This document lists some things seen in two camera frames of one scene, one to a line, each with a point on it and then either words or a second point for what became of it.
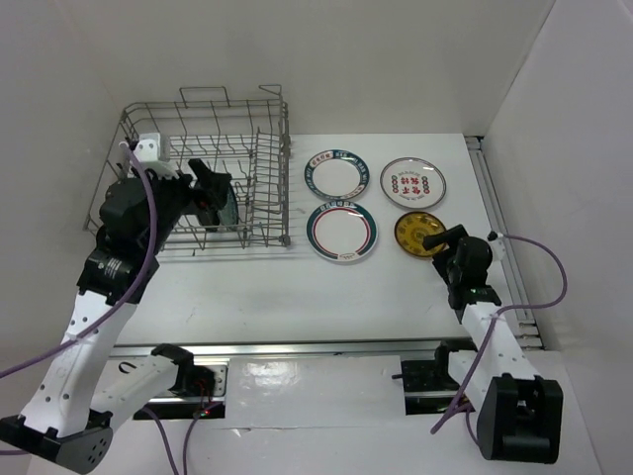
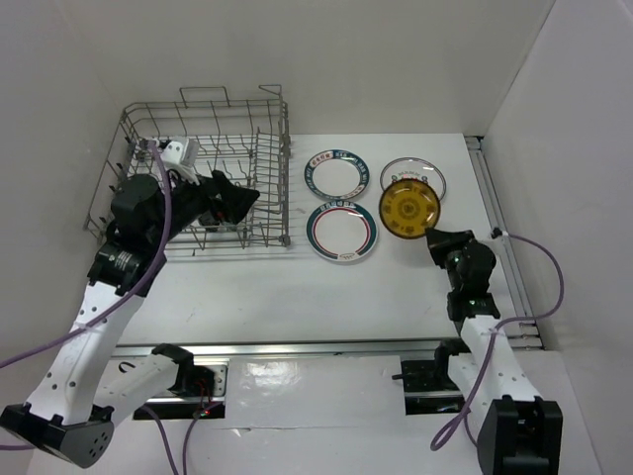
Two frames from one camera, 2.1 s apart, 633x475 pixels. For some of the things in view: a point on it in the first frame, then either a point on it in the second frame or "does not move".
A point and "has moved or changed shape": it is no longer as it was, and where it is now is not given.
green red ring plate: x=341 y=232 does not move
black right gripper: x=451 y=236 does not move
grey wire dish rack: x=246 y=141 does not move
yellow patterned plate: x=412 y=227 has moved or changed shape
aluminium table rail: x=498 y=220 does not move
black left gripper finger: x=212 y=186 to x=236 y=201
